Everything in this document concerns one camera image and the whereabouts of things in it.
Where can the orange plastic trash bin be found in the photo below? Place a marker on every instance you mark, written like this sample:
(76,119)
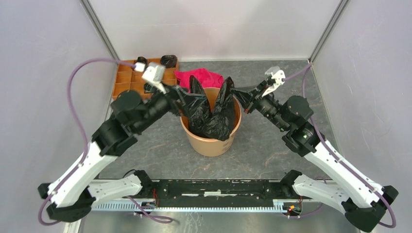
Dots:
(212,147)

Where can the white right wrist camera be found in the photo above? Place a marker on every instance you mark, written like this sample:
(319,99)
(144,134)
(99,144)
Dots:
(275,78)

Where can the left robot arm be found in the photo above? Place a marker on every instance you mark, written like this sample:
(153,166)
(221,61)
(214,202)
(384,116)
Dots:
(73,196)

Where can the dark rolled item back right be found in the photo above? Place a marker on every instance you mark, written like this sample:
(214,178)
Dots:
(169,61)

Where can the black rolled item back left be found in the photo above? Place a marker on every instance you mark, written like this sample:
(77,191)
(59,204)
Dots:
(141,59)

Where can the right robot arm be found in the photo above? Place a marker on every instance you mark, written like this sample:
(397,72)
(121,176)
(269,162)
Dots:
(362,201)

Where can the red crumpled cloth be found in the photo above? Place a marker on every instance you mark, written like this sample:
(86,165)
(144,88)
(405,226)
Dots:
(206,78)

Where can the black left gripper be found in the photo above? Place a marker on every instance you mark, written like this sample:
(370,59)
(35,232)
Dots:
(175,95)

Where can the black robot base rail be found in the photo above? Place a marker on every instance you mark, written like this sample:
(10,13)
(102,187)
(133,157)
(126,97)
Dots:
(205,193)

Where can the black plastic trash bag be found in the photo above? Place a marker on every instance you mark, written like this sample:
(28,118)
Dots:
(211,119)

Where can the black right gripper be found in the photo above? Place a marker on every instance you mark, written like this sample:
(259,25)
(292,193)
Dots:
(245,97)

